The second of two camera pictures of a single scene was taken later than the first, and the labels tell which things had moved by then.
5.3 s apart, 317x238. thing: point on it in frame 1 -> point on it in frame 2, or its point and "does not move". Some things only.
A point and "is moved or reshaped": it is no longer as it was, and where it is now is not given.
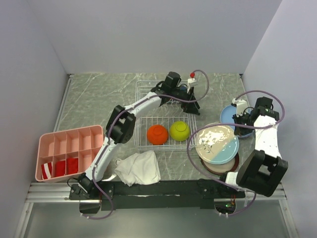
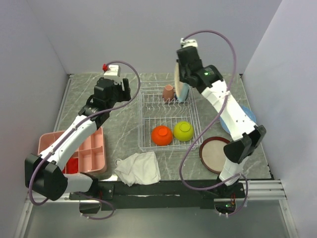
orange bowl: (157, 134) is moved or reshaped
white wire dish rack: (167, 127) does not move
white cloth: (138, 168) does not move
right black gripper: (239, 131) -> (181, 77)
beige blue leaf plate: (217, 144) is moved or reshaped
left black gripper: (190, 107) -> (125, 93)
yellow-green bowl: (180, 130) is moved or reshaped
